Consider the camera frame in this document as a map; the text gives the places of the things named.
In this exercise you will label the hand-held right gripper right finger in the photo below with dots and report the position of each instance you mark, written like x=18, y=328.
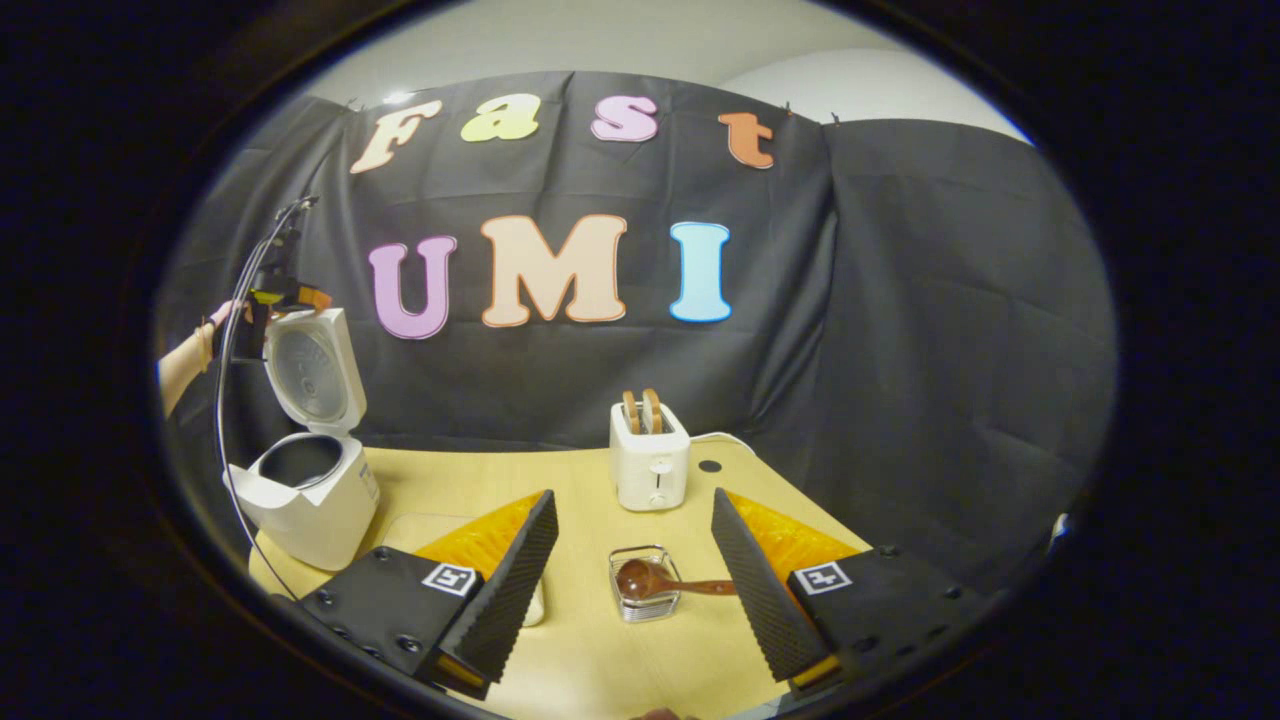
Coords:
x=760, y=595

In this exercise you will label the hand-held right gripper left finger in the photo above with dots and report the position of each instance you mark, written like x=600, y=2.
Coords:
x=515, y=590

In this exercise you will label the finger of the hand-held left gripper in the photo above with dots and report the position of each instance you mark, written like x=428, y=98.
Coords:
x=300, y=297

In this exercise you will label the brown wooden spoon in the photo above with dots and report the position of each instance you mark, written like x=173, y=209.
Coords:
x=640, y=578

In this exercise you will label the white rice cooker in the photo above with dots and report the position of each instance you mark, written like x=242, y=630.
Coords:
x=320, y=500

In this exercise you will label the white toaster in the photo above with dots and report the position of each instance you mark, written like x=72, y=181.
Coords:
x=650, y=470

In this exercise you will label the toasted bread slice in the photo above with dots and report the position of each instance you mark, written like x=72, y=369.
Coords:
x=652, y=410
x=631, y=412

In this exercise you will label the black backdrop cloth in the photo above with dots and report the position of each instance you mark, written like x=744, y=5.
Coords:
x=900, y=300

